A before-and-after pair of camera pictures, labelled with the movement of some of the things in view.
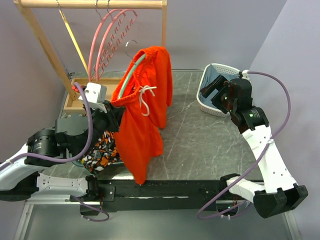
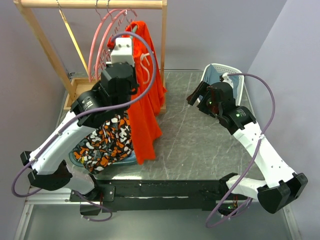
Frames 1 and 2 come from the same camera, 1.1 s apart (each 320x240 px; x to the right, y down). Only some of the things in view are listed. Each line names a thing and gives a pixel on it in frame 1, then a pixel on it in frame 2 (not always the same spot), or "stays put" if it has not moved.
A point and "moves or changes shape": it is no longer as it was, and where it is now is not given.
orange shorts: x=141 y=110 moves or changes shape
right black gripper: x=219 y=83 → x=203 y=88
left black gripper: x=113 y=116 → x=135 y=82
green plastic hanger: x=131 y=69 moves or changes shape
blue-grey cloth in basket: x=208 y=75 stays put
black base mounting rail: x=125 y=196 stays put
